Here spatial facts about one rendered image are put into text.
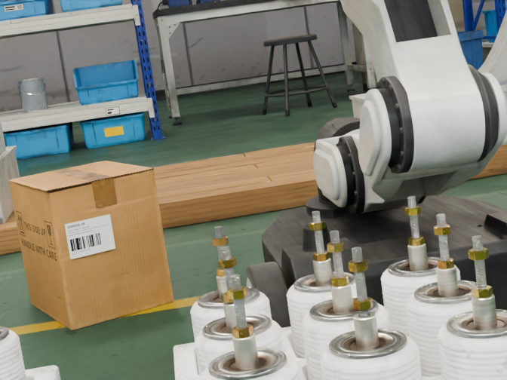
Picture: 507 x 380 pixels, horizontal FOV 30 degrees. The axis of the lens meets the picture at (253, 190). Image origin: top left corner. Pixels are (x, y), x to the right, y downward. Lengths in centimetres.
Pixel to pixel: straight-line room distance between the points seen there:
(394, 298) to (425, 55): 40
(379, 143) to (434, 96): 10
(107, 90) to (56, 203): 364
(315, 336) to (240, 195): 191
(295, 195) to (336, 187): 125
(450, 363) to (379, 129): 49
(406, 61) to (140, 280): 91
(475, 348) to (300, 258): 58
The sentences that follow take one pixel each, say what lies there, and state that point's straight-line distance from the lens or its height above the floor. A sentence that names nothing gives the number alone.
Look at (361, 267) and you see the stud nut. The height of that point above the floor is 33.
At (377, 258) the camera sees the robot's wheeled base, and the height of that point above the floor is 19.
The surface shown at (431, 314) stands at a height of 24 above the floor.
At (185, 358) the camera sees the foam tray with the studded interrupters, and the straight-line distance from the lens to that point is 118.
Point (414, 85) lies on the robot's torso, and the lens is 135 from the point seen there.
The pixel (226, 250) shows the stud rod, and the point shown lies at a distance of 101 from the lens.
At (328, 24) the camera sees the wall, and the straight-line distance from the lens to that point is 949.
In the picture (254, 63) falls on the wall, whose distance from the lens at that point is 936.
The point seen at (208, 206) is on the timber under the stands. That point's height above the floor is 5.
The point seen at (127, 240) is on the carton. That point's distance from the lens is 203.
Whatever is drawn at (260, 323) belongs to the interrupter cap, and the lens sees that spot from 103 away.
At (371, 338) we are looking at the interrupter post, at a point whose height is 26.
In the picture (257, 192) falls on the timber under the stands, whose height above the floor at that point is 7.
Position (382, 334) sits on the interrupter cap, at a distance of 95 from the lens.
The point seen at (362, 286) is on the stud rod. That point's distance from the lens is 91.
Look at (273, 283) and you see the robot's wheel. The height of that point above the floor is 18.
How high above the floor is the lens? 57
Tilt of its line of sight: 10 degrees down
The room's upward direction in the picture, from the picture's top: 8 degrees counter-clockwise
